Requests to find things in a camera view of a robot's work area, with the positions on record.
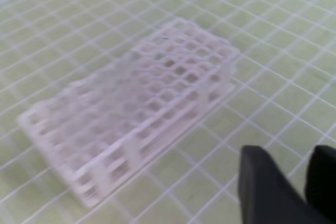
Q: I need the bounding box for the white plastic test tube rack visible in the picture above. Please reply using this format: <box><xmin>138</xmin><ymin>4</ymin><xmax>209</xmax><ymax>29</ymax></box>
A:
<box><xmin>17</xmin><ymin>18</ymin><xmax>239</xmax><ymax>208</ymax></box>

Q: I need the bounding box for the green grid tablecloth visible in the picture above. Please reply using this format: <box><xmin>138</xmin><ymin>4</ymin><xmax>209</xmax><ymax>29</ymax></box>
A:
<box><xmin>1</xmin><ymin>0</ymin><xmax>335</xmax><ymax>223</ymax></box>

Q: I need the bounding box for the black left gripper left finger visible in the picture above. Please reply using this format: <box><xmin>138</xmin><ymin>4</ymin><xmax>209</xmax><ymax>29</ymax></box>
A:
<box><xmin>238</xmin><ymin>145</ymin><xmax>331</xmax><ymax>224</ymax></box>

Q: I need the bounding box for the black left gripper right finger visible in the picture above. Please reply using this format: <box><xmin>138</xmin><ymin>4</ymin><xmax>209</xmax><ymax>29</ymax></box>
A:
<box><xmin>304</xmin><ymin>145</ymin><xmax>335</xmax><ymax>219</ymax></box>

